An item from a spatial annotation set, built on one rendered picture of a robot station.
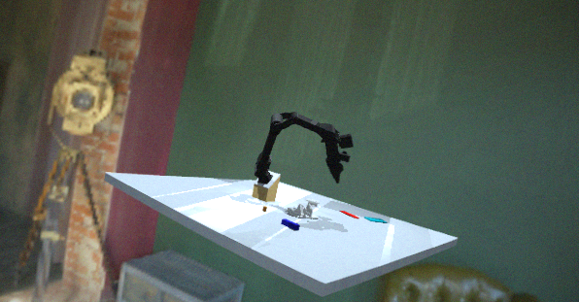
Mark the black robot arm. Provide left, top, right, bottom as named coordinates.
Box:
left=255, top=112, right=354, bottom=185

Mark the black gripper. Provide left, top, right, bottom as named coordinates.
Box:
left=326, top=150, right=344, bottom=184

